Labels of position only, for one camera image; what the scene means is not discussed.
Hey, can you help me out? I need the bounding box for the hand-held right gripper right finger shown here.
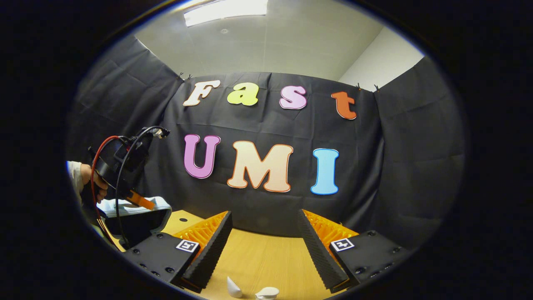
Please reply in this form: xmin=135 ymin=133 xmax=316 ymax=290
xmin=298 ymin=210 xmax=411 ymax=293

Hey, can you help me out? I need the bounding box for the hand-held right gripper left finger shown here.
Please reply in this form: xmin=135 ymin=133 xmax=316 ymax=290
xmin=125 ymin=211 xmax=233 ymax=293

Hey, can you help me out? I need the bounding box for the light blue suitcase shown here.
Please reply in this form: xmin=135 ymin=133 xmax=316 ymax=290
xmin=97 ymin=197 xmax=172 ymax=250

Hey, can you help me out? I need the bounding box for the black backdrop cloth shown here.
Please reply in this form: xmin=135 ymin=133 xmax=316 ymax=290
xmin=67 ymin=35 xmax=465 ymax=250

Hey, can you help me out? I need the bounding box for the ceiling light panel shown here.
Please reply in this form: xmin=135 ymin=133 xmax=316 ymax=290
xmin=183 ymin=0 xmax=269 ymax=28

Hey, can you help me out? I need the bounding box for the black cable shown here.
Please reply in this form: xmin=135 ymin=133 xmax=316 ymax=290
xmin=115 ymin=126 xmax=170 ymax=247

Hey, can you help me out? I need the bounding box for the red cable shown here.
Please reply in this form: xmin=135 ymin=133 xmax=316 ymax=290
xmin=90 ymin=135 xmax=122 ymax=250

